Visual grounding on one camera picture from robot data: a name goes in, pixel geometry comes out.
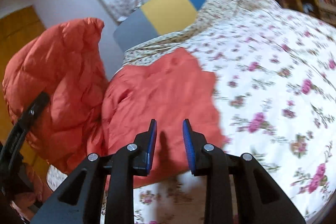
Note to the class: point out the grey yellow blue headboard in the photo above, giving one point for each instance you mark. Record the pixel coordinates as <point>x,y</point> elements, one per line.
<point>156,18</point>

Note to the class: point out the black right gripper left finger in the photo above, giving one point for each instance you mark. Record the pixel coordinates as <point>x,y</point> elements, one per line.
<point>100,189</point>

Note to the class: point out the floral bed quilt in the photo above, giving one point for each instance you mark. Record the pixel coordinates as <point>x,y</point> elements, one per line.
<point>274,91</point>

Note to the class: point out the orange puffer jacket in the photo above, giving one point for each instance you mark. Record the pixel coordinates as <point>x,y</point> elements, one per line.
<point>88,113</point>

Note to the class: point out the wooden wardrobe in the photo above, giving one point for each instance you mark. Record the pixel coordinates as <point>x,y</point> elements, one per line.
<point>17,29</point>

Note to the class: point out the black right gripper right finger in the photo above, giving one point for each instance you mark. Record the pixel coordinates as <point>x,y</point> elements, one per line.
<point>236,182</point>

